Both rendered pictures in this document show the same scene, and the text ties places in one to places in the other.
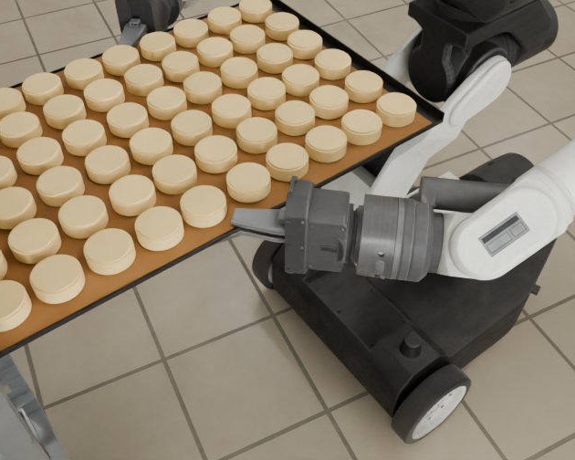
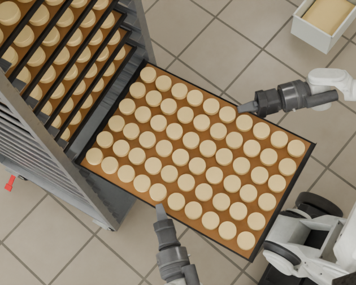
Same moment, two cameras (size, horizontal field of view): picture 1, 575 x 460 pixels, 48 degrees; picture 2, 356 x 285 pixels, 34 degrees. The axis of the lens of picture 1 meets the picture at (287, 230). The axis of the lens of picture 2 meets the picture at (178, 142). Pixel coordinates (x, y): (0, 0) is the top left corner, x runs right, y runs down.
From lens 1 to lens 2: 1.27 m
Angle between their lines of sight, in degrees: 42
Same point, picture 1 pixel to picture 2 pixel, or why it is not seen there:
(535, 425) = not seen: outside the picture
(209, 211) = (153, 196)
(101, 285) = (115, 178)
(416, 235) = (165, 271)
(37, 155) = (155, 124)
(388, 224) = (165, 259)
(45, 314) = (98, 169)
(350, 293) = not seen: hidden behind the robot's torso
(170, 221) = (143, 186)
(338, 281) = not seen: hidden behind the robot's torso
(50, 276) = (107, 163)
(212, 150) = (184, 181)
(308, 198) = (159, 228)
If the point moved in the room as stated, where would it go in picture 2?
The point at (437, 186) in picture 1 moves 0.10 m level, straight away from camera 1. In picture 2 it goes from (187, 271) to (224, 267)
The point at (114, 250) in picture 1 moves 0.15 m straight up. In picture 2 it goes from (124, 176) to (114, 159)
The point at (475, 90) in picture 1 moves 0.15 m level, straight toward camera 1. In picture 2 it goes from (337, 273) to (285, 277)
